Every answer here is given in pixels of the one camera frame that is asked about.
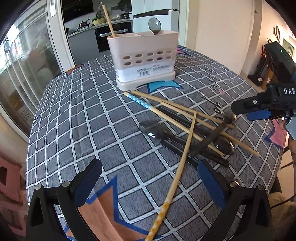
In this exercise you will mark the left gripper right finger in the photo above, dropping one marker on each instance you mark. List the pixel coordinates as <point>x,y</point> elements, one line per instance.
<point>256,222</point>

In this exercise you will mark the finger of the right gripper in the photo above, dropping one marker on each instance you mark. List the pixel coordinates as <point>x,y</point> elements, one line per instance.
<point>262,103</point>
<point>259,115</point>

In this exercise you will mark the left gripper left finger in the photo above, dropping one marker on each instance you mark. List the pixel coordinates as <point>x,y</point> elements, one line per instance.
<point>43,222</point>

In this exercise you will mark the long bamboo chopstick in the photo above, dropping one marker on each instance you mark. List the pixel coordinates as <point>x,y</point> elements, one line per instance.
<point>162,213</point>

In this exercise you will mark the black handled spoon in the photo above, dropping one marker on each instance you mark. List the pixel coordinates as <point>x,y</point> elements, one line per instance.
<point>227,120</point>
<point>154,25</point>
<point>221,142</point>
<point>175,144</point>

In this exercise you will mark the blue patterned bamboo chopstick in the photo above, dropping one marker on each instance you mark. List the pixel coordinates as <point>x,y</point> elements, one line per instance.
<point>158,112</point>

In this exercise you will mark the person right hand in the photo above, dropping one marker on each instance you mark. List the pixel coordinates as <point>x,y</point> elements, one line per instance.
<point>291,143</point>

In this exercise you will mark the pink plastic stool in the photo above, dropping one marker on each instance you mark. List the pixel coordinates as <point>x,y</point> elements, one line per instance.
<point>14,207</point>

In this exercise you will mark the grey checkered tablecloth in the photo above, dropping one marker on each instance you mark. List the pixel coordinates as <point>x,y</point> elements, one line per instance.
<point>83,115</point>

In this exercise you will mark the white refrigerator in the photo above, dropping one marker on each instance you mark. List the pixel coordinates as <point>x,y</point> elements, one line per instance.
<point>168,14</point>

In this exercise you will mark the beige utensil holder caddy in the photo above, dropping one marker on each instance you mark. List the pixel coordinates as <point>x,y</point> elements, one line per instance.
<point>141,58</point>

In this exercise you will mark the glass sliding door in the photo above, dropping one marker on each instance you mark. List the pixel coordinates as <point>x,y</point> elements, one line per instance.
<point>28,62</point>

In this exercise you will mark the yellow bowl with greens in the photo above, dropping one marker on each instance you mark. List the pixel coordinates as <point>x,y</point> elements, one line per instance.
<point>97,21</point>

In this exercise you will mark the steel pot on stove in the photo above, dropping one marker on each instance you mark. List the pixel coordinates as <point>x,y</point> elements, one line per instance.
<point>83,24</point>

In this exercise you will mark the black range hood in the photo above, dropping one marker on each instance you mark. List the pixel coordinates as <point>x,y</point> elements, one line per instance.
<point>75,8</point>

